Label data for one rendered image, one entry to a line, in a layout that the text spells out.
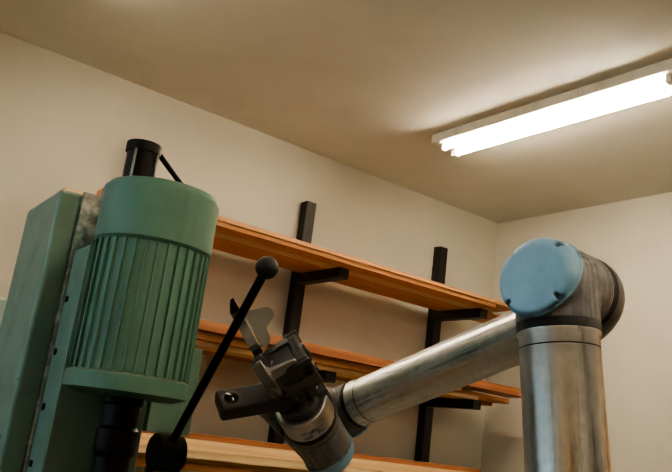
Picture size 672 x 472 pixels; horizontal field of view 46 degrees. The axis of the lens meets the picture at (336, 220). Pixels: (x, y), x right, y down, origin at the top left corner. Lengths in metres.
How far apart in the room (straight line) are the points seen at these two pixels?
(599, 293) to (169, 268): 0.60
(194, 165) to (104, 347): 2.92
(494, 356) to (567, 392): 0.27
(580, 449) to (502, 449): 3.95
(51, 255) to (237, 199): 2.78
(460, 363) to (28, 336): 0.70
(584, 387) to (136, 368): 0.60
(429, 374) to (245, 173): 2.87
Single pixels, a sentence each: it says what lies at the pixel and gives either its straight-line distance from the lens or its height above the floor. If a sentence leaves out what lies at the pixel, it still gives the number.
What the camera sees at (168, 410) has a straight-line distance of 1.43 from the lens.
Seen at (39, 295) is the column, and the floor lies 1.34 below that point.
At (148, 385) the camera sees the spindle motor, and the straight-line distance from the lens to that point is 1.14.
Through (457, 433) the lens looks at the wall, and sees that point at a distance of 5.00.
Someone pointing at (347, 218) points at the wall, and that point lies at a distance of 4.50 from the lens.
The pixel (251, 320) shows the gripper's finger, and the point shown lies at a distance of 1.27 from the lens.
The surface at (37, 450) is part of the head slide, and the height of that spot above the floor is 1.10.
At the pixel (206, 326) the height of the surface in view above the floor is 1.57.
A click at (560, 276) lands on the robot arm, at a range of 1.11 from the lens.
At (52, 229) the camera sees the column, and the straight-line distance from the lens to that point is 1.39.
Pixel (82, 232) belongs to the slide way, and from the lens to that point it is 1.39.
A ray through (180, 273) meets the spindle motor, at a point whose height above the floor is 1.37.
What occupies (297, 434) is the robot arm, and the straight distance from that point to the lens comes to 1.34.
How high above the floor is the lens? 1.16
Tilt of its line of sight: 16 degrees up
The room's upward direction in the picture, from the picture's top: 7 degrees clockwise
